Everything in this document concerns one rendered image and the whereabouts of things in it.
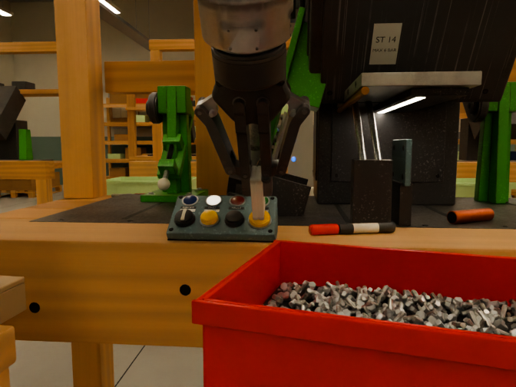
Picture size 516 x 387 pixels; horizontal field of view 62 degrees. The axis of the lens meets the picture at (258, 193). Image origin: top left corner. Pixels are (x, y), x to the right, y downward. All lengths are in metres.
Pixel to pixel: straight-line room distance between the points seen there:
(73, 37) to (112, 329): 0.89
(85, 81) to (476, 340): 1.18
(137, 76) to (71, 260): 0.80
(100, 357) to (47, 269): 0.79
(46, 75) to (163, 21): 3.34
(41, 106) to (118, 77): 11.27
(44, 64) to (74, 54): 11.33
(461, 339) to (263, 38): 0.28
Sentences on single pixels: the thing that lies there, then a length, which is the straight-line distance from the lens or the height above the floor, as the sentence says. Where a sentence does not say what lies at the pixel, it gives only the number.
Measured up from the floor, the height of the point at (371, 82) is 1.12.
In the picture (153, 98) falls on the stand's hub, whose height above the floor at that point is 1.14.
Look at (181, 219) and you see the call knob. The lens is 0.60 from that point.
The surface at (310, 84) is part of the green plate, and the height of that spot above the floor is 1.14.
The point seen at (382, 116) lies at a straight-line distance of 0.98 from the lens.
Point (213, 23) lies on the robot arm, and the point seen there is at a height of 1.14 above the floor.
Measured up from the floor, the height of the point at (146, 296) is 0.82.
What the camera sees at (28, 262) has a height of 0.87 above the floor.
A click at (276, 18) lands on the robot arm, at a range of 0.41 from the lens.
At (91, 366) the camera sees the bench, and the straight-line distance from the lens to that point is 1.46.
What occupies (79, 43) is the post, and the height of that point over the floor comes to 1.31.
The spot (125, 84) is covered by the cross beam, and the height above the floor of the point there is 1.21.
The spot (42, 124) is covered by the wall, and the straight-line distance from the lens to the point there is 12.58.
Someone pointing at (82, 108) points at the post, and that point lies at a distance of 1.31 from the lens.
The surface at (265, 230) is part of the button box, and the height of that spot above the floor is 0.92.
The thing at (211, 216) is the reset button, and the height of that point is 0.93.
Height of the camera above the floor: 1.03
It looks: 6 degrees down
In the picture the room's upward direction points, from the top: straight up
